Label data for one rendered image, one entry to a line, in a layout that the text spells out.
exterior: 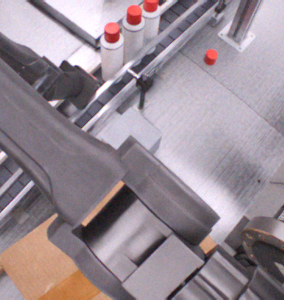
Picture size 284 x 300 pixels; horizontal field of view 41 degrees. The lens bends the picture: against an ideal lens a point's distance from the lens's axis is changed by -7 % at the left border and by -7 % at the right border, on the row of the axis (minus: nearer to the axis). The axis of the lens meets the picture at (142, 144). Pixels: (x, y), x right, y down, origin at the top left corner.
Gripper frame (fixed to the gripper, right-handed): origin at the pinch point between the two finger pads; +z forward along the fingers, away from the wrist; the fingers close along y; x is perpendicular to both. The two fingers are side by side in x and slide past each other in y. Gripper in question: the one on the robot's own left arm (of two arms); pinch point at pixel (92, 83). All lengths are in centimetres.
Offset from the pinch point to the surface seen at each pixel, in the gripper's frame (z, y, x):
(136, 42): 3.1, -2.2, -13.2
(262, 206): 98, -62, 27
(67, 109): -0.4, 1.6, 9.1
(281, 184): 107, -64, 15
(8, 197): -16.0, -3.4, 28.3
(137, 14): -3.6, -1.3, -19.6
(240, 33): 30.7, -15.8, -29.0
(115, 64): 0.2, -2.2, -6.8
